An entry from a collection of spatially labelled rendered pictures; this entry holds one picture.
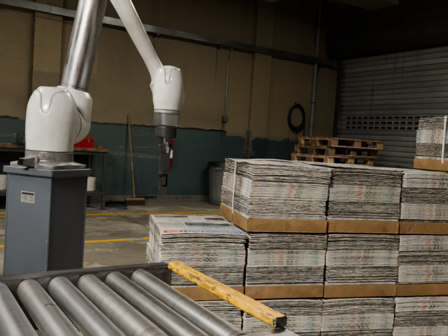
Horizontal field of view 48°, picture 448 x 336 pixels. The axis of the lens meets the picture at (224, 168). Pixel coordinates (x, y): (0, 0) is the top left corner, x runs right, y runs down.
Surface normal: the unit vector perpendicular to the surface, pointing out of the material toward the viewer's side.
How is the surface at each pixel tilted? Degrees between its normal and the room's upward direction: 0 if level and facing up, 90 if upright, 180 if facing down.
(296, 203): 90
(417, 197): 90
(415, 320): 90
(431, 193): 90
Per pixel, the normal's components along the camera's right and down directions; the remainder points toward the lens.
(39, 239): -0.38, 0.02
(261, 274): 0.26, 0.07
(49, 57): 0.54, 0.08
